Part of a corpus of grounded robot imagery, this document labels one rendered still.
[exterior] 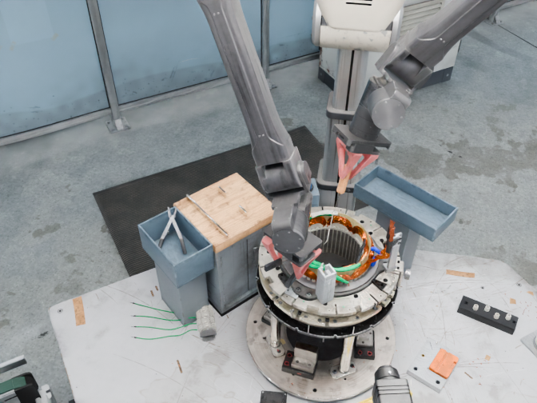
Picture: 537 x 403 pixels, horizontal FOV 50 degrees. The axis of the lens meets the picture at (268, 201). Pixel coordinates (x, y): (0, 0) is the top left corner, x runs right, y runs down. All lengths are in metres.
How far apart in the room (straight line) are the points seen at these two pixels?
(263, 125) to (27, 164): 2.64
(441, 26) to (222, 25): 0.35
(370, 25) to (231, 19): 0.57
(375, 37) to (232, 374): 0.89
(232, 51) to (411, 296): 0.98
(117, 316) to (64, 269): 1.25
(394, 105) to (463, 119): 2.81
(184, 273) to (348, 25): 0.70
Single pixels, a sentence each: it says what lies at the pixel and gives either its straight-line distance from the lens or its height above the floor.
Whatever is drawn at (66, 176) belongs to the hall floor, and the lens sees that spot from 3.36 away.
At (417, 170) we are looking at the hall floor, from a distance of 3.33.
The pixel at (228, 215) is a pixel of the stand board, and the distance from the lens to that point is 1.45.
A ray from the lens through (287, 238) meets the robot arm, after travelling 1.00.
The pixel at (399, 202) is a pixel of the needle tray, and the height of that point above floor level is 1.03.
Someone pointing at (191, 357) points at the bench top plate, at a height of 0.78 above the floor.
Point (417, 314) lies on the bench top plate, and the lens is 1.66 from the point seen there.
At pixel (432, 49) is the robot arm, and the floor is 1.61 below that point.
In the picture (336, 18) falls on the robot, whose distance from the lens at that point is 1.44.
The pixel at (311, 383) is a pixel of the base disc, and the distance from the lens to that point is 1.47.
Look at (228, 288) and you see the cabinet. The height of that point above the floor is 0.87.
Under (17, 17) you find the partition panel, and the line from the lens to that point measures 3.23.
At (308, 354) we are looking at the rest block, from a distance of 1.44.
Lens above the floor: 2.09
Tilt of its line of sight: 43 degrees down
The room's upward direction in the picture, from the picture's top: straight up
